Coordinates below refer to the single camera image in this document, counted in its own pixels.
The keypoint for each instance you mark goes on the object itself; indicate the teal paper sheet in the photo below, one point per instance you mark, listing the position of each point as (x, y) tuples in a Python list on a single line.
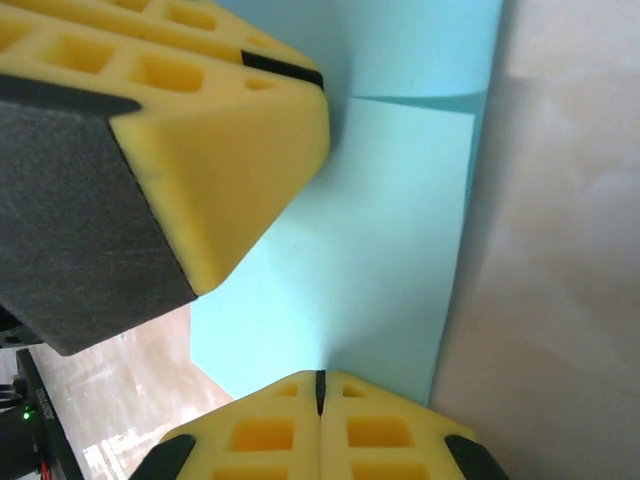
[(390, 225)]

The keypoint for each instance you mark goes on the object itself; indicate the black board with green light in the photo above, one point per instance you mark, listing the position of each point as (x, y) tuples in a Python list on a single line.
[(47, 415)]

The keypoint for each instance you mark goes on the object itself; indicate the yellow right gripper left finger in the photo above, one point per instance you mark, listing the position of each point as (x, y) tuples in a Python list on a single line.
[(260, 440)]

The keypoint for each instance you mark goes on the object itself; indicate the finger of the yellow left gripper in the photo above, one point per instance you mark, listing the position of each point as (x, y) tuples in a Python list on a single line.
[(150, 175), (190, 15)]

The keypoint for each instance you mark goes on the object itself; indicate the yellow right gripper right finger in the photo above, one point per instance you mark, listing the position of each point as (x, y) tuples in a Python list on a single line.
[(390, 440)]

